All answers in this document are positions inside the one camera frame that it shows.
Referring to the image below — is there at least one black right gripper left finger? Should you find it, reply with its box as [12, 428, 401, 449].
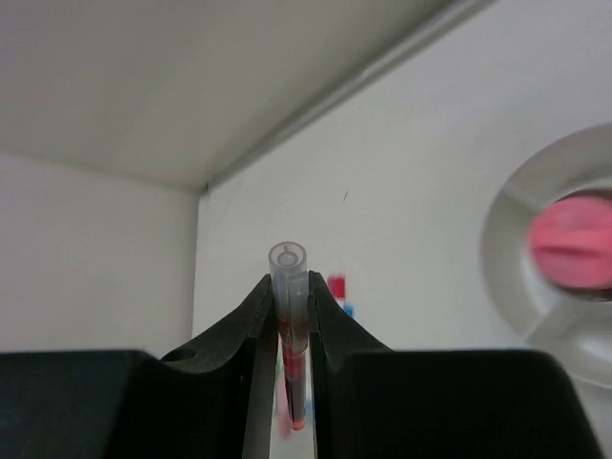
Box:
[162, 275, 278, 458]

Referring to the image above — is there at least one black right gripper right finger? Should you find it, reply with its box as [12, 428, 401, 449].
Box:
[308, 271, 392, 458]

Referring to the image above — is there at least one pink cap white marker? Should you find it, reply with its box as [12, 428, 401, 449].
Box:
[327, 274, 346, 308]

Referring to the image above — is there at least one pink highlighter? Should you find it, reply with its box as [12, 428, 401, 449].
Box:
[526, 189, 611, 291]

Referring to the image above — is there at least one white round divided container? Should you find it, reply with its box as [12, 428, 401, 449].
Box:
[481, 123, 611, 388]

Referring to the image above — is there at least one aluminium table rail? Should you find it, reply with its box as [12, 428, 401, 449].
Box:
[200, 1, 493, 197]

